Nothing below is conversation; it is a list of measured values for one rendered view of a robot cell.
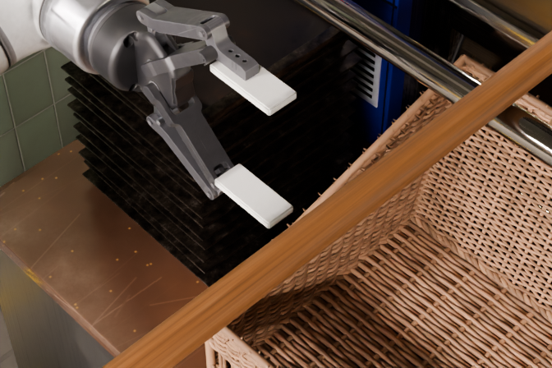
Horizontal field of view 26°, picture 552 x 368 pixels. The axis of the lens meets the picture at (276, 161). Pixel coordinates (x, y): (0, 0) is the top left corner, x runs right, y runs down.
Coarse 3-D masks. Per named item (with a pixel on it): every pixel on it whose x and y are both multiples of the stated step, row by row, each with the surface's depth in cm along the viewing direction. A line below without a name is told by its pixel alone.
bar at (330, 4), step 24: (312, 0) 114; (336, 0) 113; (336, 24) 113; (360, 24) 111; (384, 24) 111; (384, 48) 110; (408, 48) 109; (408, 72) 109; (432, 72) 107; (456, 72) 106; (456, 96) 106; (504, 120) 103; (528, 120) 102; (528, 144) 102
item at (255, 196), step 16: (224, 176) 105; (240, 176) 105; (224, 192) 104; (240, 192) 104; (256, 192) 104; (272, 192) 104; (256, 208) 102; (272, 208) 102; (288, 208) 102; (272, 224) 102
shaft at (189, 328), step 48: (528, 48) 104; (480, 96) 100; (432, 144) 96; (336, 192) 93; (384, 192) 94; (288, 240) 89; (336, 240) 92; (240, 288) 86; (144, 336) 84; (192, 336) 84
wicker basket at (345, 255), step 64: (448, 192) 165; (512, 192) 157; (320, 256) 157; (384, 256) 167; (448, 256) 167; (512, 256) 162; (256, 320) 153; (320, 320) 159; (384, 320) 159; (448, 320) 159; (512, 320) 159
